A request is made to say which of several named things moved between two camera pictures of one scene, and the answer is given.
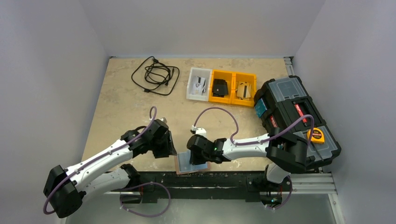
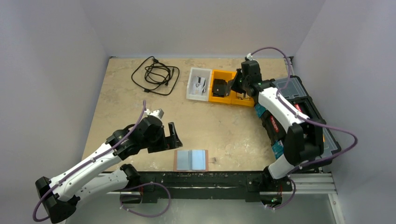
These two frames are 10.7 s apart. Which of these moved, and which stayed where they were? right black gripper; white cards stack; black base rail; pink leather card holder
Moved: right black gripper
Stayed: white cards stack; pink leather card holder; black base rail
